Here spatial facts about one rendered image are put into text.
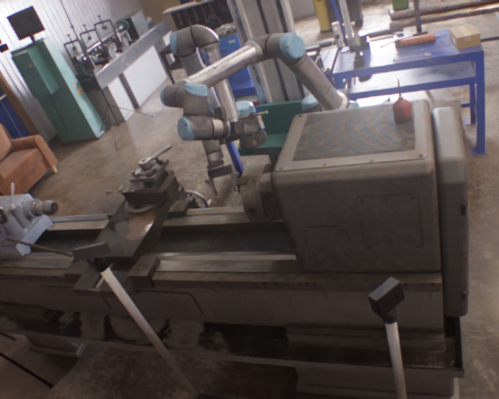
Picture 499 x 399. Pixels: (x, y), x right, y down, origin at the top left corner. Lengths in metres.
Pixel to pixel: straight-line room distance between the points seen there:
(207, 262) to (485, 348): 1.49
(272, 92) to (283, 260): 1.27
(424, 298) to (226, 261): 0.86
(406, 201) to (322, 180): 0.29
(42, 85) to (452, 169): 5.45
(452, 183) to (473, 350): 1.24
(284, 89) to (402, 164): 1.48
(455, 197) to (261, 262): 0.87
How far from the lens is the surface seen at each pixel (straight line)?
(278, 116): 2.81
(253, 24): 2.69
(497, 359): 2.55
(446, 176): 1.52
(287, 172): 1.53
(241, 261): 2.00
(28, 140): 6.05
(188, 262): 2.12
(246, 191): 1.79
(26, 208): 2.73
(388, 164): 1.46
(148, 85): 7.27
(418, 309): 1.92
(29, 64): 6.21
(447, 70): 3.63
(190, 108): 1.69
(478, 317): 2.68
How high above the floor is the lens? 2.17
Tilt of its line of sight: 34 degrees down
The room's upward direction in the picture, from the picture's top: 21 degrees counter-clockwise
